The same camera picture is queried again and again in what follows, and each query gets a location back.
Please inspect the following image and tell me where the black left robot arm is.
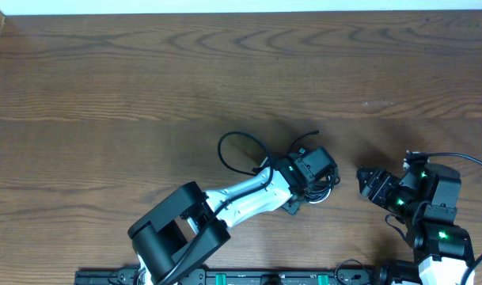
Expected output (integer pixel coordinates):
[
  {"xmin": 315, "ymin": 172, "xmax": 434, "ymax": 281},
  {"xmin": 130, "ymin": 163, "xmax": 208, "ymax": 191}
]
[{"xmin": 127, "ymin": 146, "xmax": 339, "ymax": 284}]

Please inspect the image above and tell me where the black left camera cable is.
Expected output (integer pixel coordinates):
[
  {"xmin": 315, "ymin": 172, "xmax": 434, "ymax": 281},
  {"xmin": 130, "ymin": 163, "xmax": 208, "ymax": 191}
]
[{"xmin": 153, "ymin": 131, "xmax": 275, "ymax": 285}]

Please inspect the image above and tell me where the black camera cable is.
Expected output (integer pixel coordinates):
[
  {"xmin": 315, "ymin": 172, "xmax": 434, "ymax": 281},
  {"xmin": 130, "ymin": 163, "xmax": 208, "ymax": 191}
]
[
  {"xmin": 422, "ymin": 151, "xmax": 482, "ymax": 285},
  {"xmin": 153, "ymin": 131, "xmax": 275, "ymax": 285}
]

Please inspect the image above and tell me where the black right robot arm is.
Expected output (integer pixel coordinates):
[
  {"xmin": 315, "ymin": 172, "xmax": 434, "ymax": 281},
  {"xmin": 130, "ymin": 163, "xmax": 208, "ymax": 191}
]
[{"xmin": 356, "ymin": 161, "xmax": 474, "ymax": 285}]

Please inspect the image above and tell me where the black right camera cable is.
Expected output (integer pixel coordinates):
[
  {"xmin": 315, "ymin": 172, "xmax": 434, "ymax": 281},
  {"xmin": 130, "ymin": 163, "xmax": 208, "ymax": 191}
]
[{"xmin": 422, "ymin": 151, "xmax": 482, "ymax": 285}]

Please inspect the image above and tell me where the white USB cable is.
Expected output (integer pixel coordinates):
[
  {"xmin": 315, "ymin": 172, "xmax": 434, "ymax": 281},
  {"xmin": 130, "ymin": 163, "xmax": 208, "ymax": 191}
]
[{"xmin": 308, "ymin": 192, "xmax": 332, "ymax": 205}]

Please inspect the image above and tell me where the black USB cable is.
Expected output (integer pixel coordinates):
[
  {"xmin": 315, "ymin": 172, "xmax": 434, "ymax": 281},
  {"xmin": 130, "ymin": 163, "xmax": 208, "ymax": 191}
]
[{"xmin": 286, "ymin": 129, "xmax": 341, "ymax": 201}]

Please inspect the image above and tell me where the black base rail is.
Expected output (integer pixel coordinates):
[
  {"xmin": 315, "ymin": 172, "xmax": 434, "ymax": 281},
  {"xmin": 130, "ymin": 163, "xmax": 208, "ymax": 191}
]
[{"xmin": 74, "ymin": 268, "xmax": 407, "ymax": 285}]

